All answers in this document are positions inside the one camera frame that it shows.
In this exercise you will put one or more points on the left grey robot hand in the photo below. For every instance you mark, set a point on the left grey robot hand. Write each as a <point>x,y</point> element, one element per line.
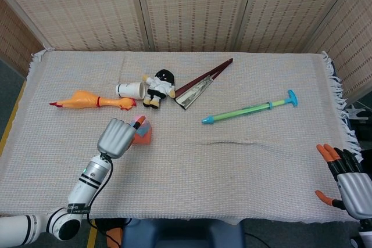
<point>114,139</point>

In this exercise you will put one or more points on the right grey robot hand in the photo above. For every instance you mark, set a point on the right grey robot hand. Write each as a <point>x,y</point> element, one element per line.
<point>354,194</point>

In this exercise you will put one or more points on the small pink foam cube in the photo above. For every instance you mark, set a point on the small pink foam cube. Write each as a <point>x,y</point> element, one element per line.
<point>133,120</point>

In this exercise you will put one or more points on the medium blue foam cube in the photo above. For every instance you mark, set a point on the medium blue foam cube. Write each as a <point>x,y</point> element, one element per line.
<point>144,131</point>

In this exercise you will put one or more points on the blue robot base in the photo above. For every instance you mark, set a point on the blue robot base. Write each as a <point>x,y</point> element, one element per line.
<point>186,235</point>

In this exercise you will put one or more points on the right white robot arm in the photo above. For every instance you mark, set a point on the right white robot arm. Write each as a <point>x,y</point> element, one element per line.
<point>364,235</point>

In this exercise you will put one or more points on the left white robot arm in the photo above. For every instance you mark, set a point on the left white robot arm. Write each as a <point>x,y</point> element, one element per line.
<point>87,184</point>

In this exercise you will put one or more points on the large orange foam cube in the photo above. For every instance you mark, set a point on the large orange foam cube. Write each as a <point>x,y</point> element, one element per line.
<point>143,141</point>

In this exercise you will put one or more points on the yellow rubber chicken toy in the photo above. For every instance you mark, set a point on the yellow rubber chicken toy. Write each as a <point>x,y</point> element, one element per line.
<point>84,100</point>

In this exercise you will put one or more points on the white paper cup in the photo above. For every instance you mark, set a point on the white paper cup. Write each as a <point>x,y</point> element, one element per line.
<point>129,89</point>

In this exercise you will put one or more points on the black white plush doll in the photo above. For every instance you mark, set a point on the black white plush doll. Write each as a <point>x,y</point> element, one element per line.
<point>158,86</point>

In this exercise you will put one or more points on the dark red folding fan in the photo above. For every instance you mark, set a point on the dark red folding fan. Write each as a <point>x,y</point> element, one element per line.
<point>193,92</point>

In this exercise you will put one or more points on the beige woven tablecloth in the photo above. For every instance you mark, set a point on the beige woven tablecloth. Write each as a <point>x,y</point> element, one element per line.
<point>203,172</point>

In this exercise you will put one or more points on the orange plastic part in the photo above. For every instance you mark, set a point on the orange plastic part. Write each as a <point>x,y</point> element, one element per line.
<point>114,237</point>

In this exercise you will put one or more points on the yellow floor tape strip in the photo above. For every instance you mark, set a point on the yellow floor tape strip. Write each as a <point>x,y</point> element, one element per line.
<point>11,117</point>
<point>92,237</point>

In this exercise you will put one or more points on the green blue water squirter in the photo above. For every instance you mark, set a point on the green blue water squirter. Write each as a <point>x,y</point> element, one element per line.
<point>247,110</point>

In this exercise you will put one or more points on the woven folding screen panel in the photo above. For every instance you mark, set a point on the woven folding screen panel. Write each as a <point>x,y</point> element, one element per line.
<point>194,7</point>
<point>290,7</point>
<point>351,41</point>
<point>14,41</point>
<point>81,7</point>

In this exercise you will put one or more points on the white metal bracket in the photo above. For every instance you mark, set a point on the white metal bracket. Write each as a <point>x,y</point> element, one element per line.
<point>356,114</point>

